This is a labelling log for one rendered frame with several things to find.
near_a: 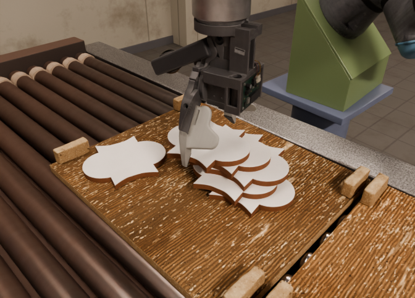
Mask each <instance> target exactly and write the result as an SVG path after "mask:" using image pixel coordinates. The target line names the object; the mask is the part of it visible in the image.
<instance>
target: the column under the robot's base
mask: <svg viewBox="0 0 415 298"><path fill-rule="evenodd" d="M287 78H288V73H286V74H284V75H281V76H279V77H277V78H274V79H272V80H269V81H267V82H265V83H263V84H262V92H263V93H266V94H268V95H270V96H273V97H276V98H277V99H280V100H282V101H285V102H287V103H289V104H291V105H293V107H292V112H291V118H295V119H297V120H299V121H302V122H305V123H307V124H309V125H312V126H314V127H317V128H320V129H322V130H324V131H328V132H329V133H332V134H335V135H337V136H340V137H342V138H345V139H346V135H347V132H348V127H349V124H350V120H351V119H353V118H355V117H356V116H357V115H359V114H361V113H362V112H364V111H365V110H367V109H368V108H370V107H372V106H373V105H375V104H376V103H378V102H380V101H381V100H382V99H385V98H386V97H387V96H389V95H391V94H392V92H393V88H392V87H390V86H387V85H383V84H380V85H378V86H377V87H376V88H374V89H373V90H372V91H370V92H369V93H367V94H366V95H365V96H364V97H362V98H361V99H360V100H359V101H357V102H356V103H354V104H353V105H352V106H351V107H349V108H348V109H346V110H345V111H344V112H342V111H339V110H336V109H333V108H331V107H327V106H324V105H322V104H319V103H316V102H313V101H310V100H308V99H305V98H302V97H299V96H296V95H294V94H290V93H288V92H286V87H287Z"/></svg>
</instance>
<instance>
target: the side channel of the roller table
mask: <svg viewBox="0 0 415 298"><path fill-rule="evenodd" d="M79 52H82V53H86V48H85V42H84V40H82V39H79V38H76V37H71V38H67V39H62V40H59V41H55V42H51V43H47V44H42V45H39V46H35V47H32V48H27V49H23V50H19V51H15V52H10V53H7V54H3V55H0V76H1V77H4V78H7V79H8V77H9V74H10V73H11V72H13V71H15V70H18V71H20V72H24V73H26V72H27V69H28V68H29V67H30V66H32V65H35V66H37V67H42V68H43V65H44V64H45V63H46V62H47V61H53V62H58V63H59V61H60V59H61V58H63V57H72V58H74V57H75V55H76V54H77V53H79Z"/></svg>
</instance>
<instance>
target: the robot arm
mask: <svg viewBox="0 0 415 298"><path fill-rule="evenodd" d="M319 4H320V7H321V11H322V13H323V15H324V17H325V19H326V20H327V21H328V23H329V24H330V26H331V27H332V28H333V29H334V30H335V31H336V32H337V33H338V34H340V35H342V36H343V37H345V38H348V39H355V38H357V37H358V36H360V35H361V34H363V33H364V32H365V31H366V30H367V28H368V27H369V26H370V25H371V23H372V22H373V21H374V20H375V19H376V17H377V16H378V15H379V14H380V13H382V12H384V14H385V17H386V19H387V22H388V25H389V27H390V30H391V33H392V35H393V38H394V40H395V43H396V44H395V46H397V48H398V50H399V52H400V54H401V56H402V57H404V58H406V59H415V0H319ZM191 6H192V15H193V16H194V30H195V31H196V32H198V33H200V34H202V35H207V37H205V38H203V39H201V40H198V41H196V42H194V43H191V44H189V45H187V46H184V47H182V48H180V49H177V50H174V49H166V50H165V51H163V52H162V53H161V54H160V56H159V57H158V58H156V59H153V60H152V61H151V65H152V67H153V69H154V72H155V74H156V75H162V74H163V73H169V74H173V73H176V72H178V71H179V70H180V69H181V67H183V66H185V65H188V64H191V63H194V65H195V66H193V70H192V71H191V73H190V77H189V82H188V86H187V89H186V91H185V94H184V95H183V99H182V103H181V107H180V118H179V124H178V129H179V145H180V155H181V160H182V165H183V166H184V167H187V166H188V163H189V160H190V156H191V149H209V150H212V149H215V148H216V147H217V145H218V143H219V136H218V135H217V134H216V133H215V132H214V131H213V129H212V128H211V127H210V122H211V117H212V111H211V109H210V108H209V107H208V106H200V105H201V103H203V104H205V103H206V102H207V104H210V105H213V106H217V107H218V109H222V110H223V111H224V117H225V118H227V119H228V120H229V121H230V122H232V123H234V124H235V122H236V116H240V114H241V113H242V112H243V111H255V110H256V106H255V105H254V104H253V102H254V101H255V100H256V99H257V98H258V97H261V94H262V80H263V73H264V63H261V62H259V61H258V60H255V59H254V58H255V49H256V37H257V36H259V35H261V34H262V23H257V22H250V21H249V18H248V17H249V16H250V15H251V0H191Z"/></svg>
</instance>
